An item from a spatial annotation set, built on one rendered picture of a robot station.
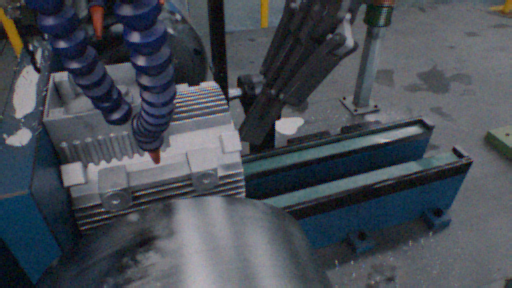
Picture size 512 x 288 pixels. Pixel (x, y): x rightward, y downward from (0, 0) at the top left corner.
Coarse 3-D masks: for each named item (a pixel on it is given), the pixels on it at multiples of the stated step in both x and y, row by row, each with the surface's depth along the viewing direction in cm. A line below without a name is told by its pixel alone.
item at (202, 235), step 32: (128, 224) 26; (160, 224) 26; (192, 224) 26; (224, 224) 26; (256, 224) 28; (288, 224) 31; (64, 256) 26; (96, 256) 25; (128, 256) 24; (160, 256) 24; (192, 256) 24; (224, 256) 24; (256, 256) 25; (288, 256) 27
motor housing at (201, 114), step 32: (192, 96) 48; (192, 128) 46; (224, 128) 47; (128, 160) 44; (224, 160) 47; (96, 192) 43; (160, 192) 44; (192, 192) 45; (224, 192) 47; (96, 224) 43
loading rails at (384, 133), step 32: (384, 128) 73; (416, 128) 74; (256, 160) 67; (288, 160) 67; (320, 160) 68; (352, 160) 71; (384, 160) 74; (416, 160) 67; (448, 160) 67; (256, 192) 68; (288, 192) 71; (320, 192) 61; (352, 192) 60; (384, 192) 63; (416, 192) 66; (448, 192) 70; (320, 224) 62; (352, 224) 66; (384, 224) 69; (448, 224) 70
